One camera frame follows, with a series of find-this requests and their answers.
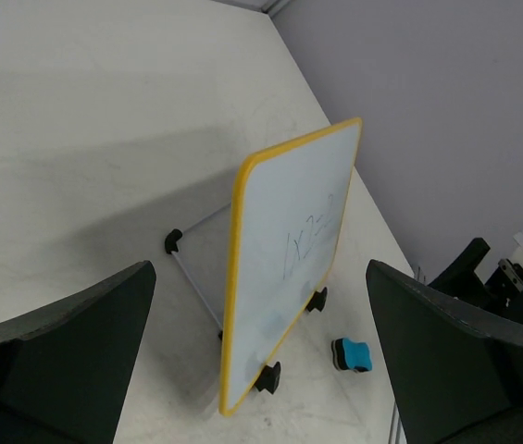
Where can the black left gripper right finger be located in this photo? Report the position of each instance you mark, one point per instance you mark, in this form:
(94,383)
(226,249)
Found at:
(456,370)

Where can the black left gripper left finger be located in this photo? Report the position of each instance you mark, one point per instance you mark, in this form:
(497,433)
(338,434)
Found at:
(65,367)

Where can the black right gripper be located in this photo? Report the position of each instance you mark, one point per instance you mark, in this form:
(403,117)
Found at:
(501,294)

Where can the blue whiteboard eraser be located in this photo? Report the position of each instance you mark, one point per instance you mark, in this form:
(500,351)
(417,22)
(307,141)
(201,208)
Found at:
(348,355)

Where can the yellow framed whiteboard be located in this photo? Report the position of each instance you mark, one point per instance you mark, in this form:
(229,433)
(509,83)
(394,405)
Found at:
(301,175)

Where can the wire whiteboard stand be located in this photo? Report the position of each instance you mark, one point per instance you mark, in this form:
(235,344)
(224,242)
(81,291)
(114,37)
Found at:
(196,273)

